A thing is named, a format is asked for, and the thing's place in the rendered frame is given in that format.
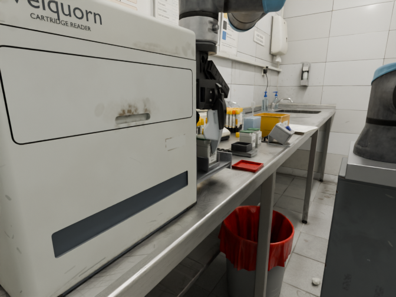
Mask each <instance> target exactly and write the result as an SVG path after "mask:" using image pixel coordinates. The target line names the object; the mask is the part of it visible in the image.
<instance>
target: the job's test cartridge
mask: <svg viewBox="0 0 396 297"><path fill-rule="evenodd" d="M196 144H197V156H201V157H207V158H209V166H211V165H212V164H215V163H217V150H216V152H215V153H214V154H212V151H211V146H210V144H211V140H205V141H204V140H196Z"/></svg>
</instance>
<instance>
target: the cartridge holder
mask: <svg viewBox="0 0 396 297"><path fill-rule="evenodd" d="M252 144H253V143H245V142H240V141H237V142H235V143H232V144H231V148H229V149H228V150H230V153H232V154H235V155H240V156H246V157H252V156H254V155H256V154H257V153H258V151H257V150H252Z"/></svg>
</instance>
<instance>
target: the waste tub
mask: <svg viewBox="0 0 396 297"><path fill-rule="evenodd" d="M253 116H259V117H261V122H260V129H261V130H260V131H261V132H262V137H263V138H264V136H267V135H269V133H270V132H271V131H272V129H273V128H274V126H275V125H276V124H277V123H280V122H281V123H283V124H284V125H286V126H289V120H290V114H275V113H260V114H254V115H253Z"/></svg>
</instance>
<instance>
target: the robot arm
mask: <svg viewBox="0 0 396 297"><path fill-rule="evenodd" d="M285 1H286V0H179V26H180V27H183V28H186V29H189V30H191V31H193V32H194V33H195V36H196V60H195V61H196V109H200V110H208V111H207V124H206V126H205V127H204V129H203V135H204V137H205V139H208V140H211V144H210V146H211V151H212V154H214V153H215V152H216V150H217V148H218V146H219V143H220V139H221V137H222V133H223V129H224V126H225V121H226V114H227V107H226V102H225V98H227V97H228V95H229V90H230V88H229V86H228V85H227V84H226V81H225V80H224V78H223V77H222V75H221V73H220V72H219V70H218V69H217V67H216V66H215V64H214V62H213V61H212V60H208V57H209V56H211V55H216V54H217V46H216V45H217V44H218V30H219V25H218V22H219V13H227V19H228V23H229V25H230V27H231V28H232V29H233V30H235V31H237V32H246V31H248V30H250V29H252V28H253V27H254V26H255V25H256V23H257V22H258V21H259V20H260V19H262V18H263V17H264V16H265V15H267V14H268V13H269V12H278V11H280V10H281V9H282V8H283V6H284V4H285ZM353 153H354V154H356V155H357V156H360V157H363V158H366V159H370V160H375V161H381V162H386V163H395V164H396V62H392V63H389V64H385V65H382V66H380V67H378V68H377V69H376V70H375V72H374V76H373V80H372V81H371V92H370V97H369V103H368V110H367V117H366V122H365V126H364V128H363V129H362V131H361V134H360V135H359V137H358V138H357V140H356V142H355V144H354V149H353Z"/></svg>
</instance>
